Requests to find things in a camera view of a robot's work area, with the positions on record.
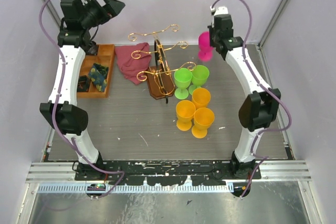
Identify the green wine glass left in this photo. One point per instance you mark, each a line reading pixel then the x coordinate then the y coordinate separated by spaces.
pixel 182 78

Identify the orange wine glass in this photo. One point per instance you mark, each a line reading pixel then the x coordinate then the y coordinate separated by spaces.
pixel 185 111
pixel 201 97
pixel 203 120

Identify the green wine glass right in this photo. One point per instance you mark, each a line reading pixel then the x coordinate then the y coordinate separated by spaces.
pixel 200 75

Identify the orange wine glass back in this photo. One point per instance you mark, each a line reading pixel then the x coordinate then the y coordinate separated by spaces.
pixel 201 97

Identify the red cloth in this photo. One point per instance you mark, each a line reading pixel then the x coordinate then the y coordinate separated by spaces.
pixel 130 67

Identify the blue floral fabric pouch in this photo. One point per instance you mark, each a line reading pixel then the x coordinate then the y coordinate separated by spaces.
pixel 98 76

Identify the pink wine glass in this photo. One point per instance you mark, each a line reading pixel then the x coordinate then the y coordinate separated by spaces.
pixel 205 50

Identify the orange wine glass front right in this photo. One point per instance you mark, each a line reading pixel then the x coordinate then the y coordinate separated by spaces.
pixel 203 120

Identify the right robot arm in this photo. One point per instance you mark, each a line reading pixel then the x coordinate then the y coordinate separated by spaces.
pixel 260 107

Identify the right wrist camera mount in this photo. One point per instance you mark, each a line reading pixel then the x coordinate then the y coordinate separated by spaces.
pixel 222 10

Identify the green wine glass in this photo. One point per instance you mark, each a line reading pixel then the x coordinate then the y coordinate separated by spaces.
pixel 200 75
pixel 182 78

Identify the aluminium frame rail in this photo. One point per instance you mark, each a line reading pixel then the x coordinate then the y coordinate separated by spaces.
pixel 58 177

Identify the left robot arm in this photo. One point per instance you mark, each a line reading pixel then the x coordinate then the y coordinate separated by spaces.
pixel 61 110

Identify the small dark item in tray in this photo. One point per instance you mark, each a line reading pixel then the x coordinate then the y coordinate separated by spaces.
pixel 83 84

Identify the wooden tray organizer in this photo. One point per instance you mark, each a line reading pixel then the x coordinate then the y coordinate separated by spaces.
pixel 105 57

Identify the orange wine glass front left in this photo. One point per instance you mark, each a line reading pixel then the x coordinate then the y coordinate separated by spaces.
pixel 185 111

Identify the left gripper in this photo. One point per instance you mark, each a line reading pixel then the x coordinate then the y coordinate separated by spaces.
pixel 114 7

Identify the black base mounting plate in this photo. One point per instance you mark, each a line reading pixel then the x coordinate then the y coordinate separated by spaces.
pixel 167 172

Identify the gold wire wine glass rack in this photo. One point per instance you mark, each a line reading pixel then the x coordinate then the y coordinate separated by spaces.
pixel 159 78

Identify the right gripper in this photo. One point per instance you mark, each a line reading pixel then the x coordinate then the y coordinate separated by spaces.
pixel 210 27

